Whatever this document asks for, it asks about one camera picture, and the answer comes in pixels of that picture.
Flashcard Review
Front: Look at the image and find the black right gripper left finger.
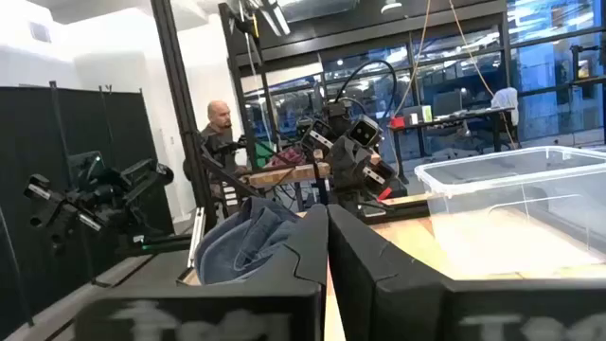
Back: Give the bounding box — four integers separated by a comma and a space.
203, 204, 330, 341

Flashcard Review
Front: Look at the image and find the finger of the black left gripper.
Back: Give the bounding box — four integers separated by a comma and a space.
361, 158, 398, 198
300, 117, 338, 155

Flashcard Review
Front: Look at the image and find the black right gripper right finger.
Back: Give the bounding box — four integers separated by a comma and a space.
328, 204, 446, 341

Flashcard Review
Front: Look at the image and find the blue denim cap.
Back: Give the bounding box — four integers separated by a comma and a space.
193, 195, 309, 286

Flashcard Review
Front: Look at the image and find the pink cloth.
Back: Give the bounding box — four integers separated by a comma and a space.
269, 146, 308, 168

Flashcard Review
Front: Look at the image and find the wooden background table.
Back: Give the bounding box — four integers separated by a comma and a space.
239, 160, 332, 189

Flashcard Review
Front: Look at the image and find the black block with white labels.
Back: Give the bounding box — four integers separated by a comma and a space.
220, 182, 241, 209

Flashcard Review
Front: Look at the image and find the person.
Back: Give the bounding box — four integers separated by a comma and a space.
182, 99, 248, 190

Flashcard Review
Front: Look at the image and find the dark computer monitor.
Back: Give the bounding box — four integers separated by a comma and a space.
433, 89, 464, 117

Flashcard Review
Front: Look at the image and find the black background desk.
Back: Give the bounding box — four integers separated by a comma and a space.
387, 106, 517, 184

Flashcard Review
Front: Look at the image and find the clear plastic bin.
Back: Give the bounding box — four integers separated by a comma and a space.
414, 145, 606, 281

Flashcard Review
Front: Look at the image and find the white garment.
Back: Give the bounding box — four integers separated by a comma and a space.
490, 86, 521, 127

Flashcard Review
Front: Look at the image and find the black partition screen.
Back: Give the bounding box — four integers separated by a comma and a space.
0, 84, 176, 328

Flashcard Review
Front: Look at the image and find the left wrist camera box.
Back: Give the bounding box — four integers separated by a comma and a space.
347, 113, 384, 149

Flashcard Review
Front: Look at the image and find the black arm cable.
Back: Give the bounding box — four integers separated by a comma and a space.
333, 59, 399, 119

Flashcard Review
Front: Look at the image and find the black diagonal frame brace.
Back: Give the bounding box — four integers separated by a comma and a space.
198, 141, 261, 198

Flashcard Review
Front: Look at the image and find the silver aluminium rail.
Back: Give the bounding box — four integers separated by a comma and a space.
187, 206, 207, 271

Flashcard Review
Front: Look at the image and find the black frame upright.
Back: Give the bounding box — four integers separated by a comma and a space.
150, 0, 219, 233

